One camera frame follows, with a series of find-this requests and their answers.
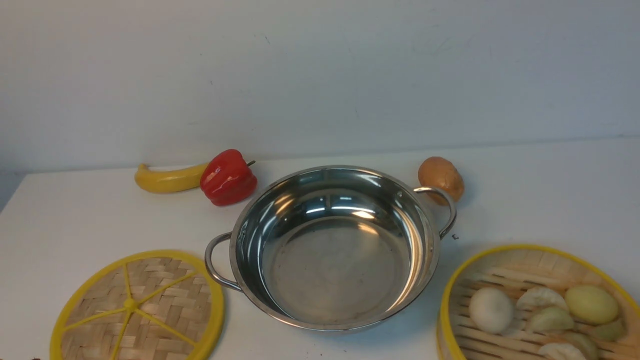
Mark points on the yellow toy bun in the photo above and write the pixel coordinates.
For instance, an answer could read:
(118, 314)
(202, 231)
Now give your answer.
(592, 304)

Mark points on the red toy bell pepper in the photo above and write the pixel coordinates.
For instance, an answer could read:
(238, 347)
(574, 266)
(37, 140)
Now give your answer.
(228, 179)

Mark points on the pale green toy dumpling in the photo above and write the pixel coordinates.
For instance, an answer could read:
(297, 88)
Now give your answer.
(550, 319)

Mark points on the yellow woven steamer lid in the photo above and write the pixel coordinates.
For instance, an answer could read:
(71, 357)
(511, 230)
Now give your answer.
(152, 305)

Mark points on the white toy dumpling front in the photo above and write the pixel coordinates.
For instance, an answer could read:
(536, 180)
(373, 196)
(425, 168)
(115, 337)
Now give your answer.
(561, 351)

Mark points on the olive toy dumpling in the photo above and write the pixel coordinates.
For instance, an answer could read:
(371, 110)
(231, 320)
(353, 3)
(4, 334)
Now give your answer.
(584, 344)

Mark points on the yellow bamboo steamer basket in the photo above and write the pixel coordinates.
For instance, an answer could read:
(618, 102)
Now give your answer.
(513, 269)

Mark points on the white toy dumpling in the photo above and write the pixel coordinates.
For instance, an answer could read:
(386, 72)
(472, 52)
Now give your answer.
(561, 351)
(541, 297)

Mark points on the white toy bun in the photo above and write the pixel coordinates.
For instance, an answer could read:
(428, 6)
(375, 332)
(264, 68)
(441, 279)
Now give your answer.
(491, 310)

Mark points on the stainless steel pot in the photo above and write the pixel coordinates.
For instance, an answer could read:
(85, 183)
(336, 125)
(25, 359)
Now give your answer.
(334, 248)

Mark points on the yellow toy banana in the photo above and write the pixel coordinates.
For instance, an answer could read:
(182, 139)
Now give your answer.
(169, 181)

